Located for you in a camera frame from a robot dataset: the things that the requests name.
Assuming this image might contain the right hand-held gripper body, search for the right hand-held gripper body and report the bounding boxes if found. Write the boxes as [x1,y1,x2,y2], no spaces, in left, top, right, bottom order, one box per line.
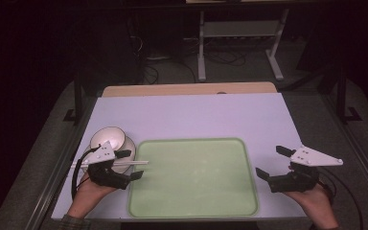
[267,145,344,194]

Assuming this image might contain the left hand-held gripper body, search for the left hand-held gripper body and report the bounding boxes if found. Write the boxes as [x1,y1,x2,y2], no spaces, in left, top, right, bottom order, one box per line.
[80,140,132,191]

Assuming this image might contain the pale green tray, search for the pale green tray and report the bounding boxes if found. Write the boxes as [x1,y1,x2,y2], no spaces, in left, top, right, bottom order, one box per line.
[126,137,260,219]

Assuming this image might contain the person's left hand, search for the person's left hand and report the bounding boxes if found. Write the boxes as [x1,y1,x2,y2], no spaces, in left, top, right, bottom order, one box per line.
[66,172,118,219]

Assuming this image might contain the person's right hand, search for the person's right hand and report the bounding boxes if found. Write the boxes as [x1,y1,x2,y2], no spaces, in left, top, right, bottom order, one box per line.
[284,184,340,229]

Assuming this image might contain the white ribbed plate dark rim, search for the white ribbed plate dark rim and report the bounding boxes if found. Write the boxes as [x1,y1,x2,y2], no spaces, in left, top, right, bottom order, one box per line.
[81,137,137,175]

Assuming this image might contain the white bowl dark rim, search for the white bowl dark rim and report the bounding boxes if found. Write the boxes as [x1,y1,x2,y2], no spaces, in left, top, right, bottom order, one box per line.
[89,126,127,152]

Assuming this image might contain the light wooden table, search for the light wooden table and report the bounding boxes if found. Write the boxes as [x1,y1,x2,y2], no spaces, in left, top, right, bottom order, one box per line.
[102,81,278,98]

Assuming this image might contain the white metal stand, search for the white metal stand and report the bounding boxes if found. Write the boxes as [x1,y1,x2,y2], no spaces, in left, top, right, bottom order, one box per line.
[196,9,290,82]

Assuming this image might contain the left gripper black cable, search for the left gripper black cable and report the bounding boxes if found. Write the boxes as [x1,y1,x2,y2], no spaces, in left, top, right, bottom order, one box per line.
[71,147,101,199]

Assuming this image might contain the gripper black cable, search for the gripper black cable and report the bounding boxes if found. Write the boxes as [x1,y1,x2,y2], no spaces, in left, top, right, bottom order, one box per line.
[71,147,101,199]
[315,167,365,230]

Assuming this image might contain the grey metal frame rail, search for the grey metal frame rail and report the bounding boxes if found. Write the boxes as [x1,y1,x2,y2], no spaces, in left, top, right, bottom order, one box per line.
[25,102,98,230]
[319,94,368,207]

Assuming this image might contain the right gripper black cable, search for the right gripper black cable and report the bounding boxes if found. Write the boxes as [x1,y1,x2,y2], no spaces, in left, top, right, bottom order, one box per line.
[315,167,365,230]

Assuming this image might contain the black metal post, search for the black metal post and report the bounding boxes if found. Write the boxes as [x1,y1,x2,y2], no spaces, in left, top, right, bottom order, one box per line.
[335,63,362,125]
[62,71,85,126]

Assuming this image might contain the black floor cables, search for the black floor cables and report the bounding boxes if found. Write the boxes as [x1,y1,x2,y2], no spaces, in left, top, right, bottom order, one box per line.
[126,15,247,85]

